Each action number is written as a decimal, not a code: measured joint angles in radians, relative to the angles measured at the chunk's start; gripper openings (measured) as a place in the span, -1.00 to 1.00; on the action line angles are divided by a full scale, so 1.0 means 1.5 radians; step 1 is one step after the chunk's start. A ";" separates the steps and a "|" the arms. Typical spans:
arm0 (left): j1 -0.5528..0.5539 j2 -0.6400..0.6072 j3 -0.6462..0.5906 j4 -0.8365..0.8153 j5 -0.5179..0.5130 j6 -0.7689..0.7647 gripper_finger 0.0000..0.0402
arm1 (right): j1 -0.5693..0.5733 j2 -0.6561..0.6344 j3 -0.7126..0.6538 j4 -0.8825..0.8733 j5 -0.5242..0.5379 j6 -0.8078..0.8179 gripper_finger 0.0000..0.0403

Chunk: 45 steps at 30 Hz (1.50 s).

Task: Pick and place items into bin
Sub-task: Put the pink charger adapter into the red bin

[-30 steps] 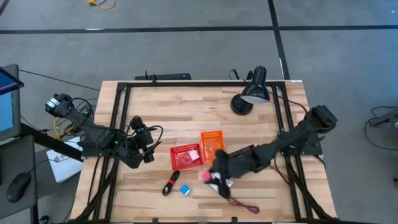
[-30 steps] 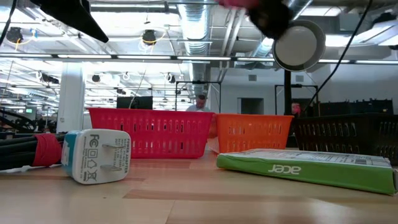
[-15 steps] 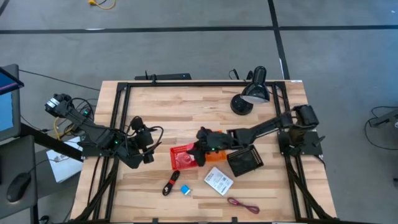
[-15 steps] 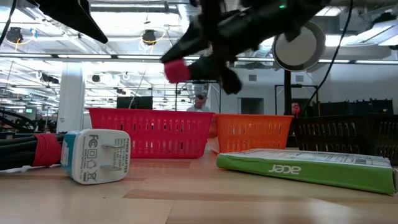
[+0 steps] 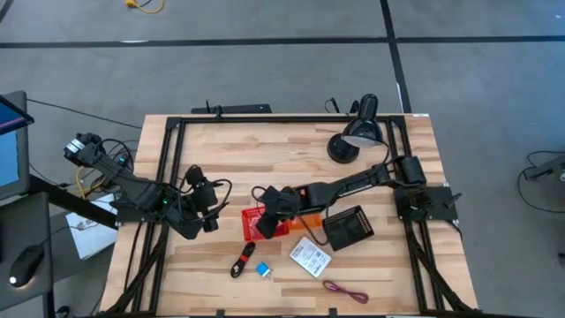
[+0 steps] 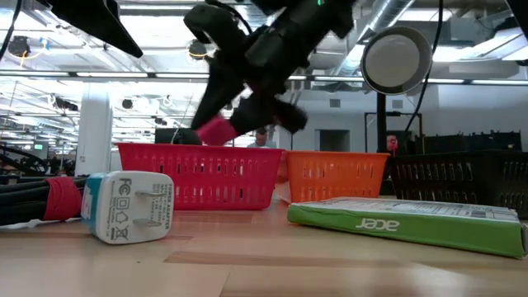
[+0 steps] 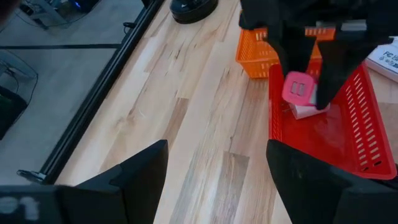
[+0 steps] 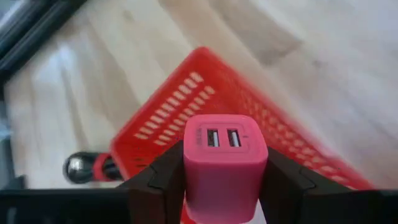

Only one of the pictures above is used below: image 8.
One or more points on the red plastic basket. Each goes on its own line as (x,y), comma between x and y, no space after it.
(217,90)

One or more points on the black metal table frame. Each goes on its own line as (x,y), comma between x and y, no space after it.
(28,34)

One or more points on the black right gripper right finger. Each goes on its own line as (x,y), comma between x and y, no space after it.
(289,189)

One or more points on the hot pink USB charger cube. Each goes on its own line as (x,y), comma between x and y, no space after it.
(224,174)

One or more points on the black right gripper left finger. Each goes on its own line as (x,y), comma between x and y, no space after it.
(158,186)

